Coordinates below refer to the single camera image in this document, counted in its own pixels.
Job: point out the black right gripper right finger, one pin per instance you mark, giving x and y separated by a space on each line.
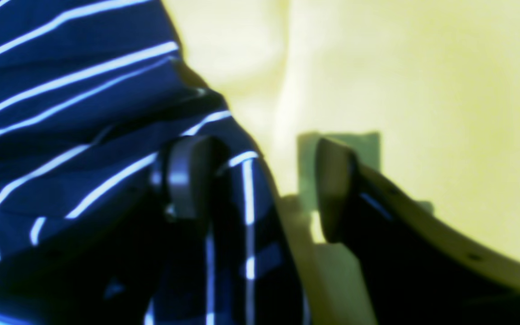
417 269

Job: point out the navy white striped T-shirt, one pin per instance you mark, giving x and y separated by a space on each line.
87 83

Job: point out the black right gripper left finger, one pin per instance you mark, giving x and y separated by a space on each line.
132 249

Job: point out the yellow tablecloth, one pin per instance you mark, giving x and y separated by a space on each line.
427 91

